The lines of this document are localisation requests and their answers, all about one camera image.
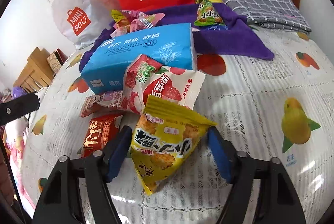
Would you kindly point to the white red strawberry packet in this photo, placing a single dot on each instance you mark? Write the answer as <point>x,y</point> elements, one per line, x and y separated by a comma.
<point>145,77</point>

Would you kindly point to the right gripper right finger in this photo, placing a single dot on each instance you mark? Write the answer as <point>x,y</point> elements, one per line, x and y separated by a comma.
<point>278,201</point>

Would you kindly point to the pink toy story candy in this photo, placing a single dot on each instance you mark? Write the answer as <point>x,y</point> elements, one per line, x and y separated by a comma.
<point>108,101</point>

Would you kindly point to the pink yellow snack packet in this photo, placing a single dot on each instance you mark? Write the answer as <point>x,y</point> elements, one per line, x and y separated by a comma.
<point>123,18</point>

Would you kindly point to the red snack packet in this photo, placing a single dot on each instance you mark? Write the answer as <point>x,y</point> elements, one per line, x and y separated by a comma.
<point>101,130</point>

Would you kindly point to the blue snack packet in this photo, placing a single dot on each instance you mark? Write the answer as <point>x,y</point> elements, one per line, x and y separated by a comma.
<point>217,27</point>

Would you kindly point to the white Miniso plastic bag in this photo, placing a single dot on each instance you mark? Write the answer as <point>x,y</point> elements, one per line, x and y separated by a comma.
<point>82,21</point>

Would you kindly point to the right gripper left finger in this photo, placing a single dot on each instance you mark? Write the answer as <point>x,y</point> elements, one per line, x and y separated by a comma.
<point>60,200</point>

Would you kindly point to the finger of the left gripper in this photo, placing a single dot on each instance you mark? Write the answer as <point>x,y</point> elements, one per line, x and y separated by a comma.
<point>18,107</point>

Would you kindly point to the grey checked folded cloth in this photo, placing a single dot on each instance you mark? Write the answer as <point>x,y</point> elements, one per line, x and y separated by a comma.
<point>271,14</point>

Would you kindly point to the pink candy packet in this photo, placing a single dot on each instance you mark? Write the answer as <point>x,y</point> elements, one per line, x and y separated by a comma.
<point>138,24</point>

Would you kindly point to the wooden chair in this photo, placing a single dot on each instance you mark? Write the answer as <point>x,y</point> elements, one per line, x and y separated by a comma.
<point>37,73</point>

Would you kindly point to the green snack packet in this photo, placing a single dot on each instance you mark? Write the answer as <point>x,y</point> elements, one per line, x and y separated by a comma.
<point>207,14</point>

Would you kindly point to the fruit print tablecloth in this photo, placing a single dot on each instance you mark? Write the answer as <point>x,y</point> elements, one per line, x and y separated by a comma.
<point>246,102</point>

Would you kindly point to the purple towel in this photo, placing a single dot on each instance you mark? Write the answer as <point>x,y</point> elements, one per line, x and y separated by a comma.
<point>238,39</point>

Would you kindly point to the purple plush item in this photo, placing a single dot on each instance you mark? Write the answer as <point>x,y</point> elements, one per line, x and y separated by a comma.
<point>18,92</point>

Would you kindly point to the brown patterned box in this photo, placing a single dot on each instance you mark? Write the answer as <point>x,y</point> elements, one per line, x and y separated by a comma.
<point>56,60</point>

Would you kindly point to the yellow triangular snack packet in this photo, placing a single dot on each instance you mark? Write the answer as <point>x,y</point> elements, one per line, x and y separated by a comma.
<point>165,135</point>

